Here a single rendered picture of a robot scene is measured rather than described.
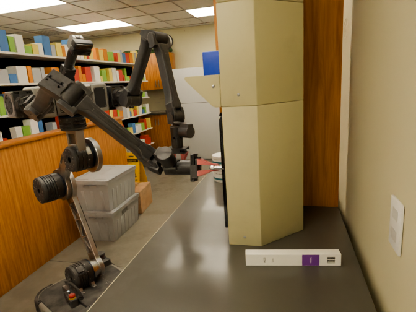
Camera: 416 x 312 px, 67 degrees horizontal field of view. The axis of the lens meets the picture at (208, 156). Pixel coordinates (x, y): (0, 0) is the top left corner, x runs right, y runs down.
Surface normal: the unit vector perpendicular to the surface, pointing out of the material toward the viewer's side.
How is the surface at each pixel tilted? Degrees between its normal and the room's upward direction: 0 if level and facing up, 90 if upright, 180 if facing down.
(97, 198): 95
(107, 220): 95
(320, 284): 0
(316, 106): 90
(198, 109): 90
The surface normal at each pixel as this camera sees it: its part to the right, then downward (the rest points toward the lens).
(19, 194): 0.97, 0.00
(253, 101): -0.25, 0.23
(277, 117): 0.51, 0.16
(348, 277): -0.07, -0.97
